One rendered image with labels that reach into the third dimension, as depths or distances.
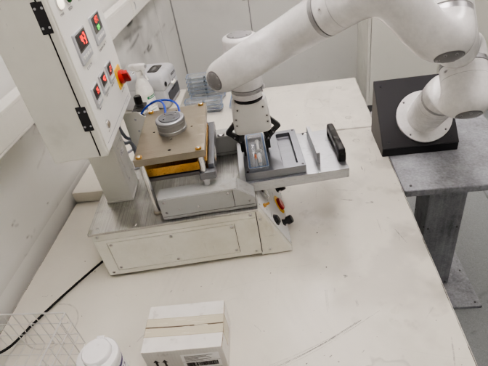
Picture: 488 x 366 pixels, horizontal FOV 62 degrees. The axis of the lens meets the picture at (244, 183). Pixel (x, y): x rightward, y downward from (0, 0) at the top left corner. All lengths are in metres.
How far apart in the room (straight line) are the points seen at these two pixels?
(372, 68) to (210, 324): 2.57
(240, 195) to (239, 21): 2.53
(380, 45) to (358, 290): 2.31
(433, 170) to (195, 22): 2.46
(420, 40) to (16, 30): 0.76
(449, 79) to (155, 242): 0.90
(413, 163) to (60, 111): 1.13
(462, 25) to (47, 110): 0.83
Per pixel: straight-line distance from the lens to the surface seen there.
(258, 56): 0.92
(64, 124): 1.00
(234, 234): 1.14
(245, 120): 1.10
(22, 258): 1.43
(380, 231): 1.27
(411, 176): 1.48
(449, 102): 1.22
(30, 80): 0.98
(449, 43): 0.85
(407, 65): 3.29
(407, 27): 0.85
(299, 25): 0.88
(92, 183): 1.65
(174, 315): 1.02
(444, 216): 1.83
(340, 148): 1.14
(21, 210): 1.43
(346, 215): 1.31
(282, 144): 1.23
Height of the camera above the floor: 1.62
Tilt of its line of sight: 36 degrees down
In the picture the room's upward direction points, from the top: 10 degrees counter-clockwise
